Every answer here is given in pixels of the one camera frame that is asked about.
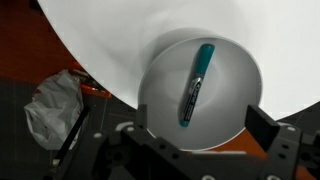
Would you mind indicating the grey bowl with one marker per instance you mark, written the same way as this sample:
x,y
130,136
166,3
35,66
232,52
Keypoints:
x,y
230,100

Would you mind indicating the white plastic bag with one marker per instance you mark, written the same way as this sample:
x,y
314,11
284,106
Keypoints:
x,y
53,106

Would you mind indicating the green marker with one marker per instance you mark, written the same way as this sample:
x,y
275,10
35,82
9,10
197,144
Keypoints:
x,y
203,60

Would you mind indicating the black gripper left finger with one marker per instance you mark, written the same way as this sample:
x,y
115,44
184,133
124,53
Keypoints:
x,y
140,146

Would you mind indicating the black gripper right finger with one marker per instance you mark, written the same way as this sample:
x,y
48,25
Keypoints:
x,y
281,146

